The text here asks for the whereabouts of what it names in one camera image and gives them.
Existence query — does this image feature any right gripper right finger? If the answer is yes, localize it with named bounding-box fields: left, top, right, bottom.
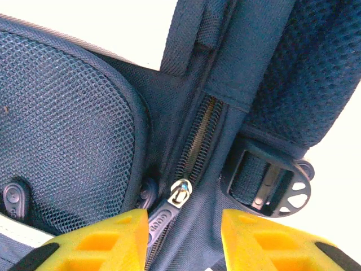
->
left=221, top=208, right=361, bottom=271

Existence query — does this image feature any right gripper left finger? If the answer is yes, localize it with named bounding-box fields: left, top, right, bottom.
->
left=8, top=208, right=149, bottom=271

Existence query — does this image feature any navy blue backpack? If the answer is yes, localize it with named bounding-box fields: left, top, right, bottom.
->
left=0, top=0, right=361, bottom=271

